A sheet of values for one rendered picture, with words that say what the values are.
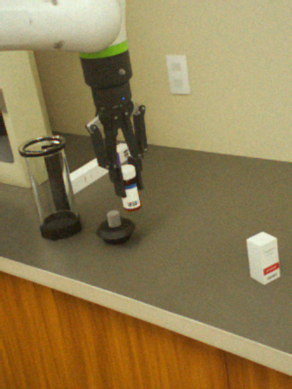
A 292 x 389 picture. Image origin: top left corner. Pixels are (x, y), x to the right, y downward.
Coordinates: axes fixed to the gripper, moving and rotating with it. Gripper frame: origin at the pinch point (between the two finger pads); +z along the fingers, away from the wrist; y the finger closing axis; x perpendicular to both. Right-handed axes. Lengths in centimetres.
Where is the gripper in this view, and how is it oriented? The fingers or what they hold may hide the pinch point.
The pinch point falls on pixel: (127, 177)
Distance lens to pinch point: 129.0
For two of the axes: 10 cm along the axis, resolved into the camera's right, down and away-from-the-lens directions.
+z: 1.5, 8.9, 4.2
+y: -7.8, 3.7, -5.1
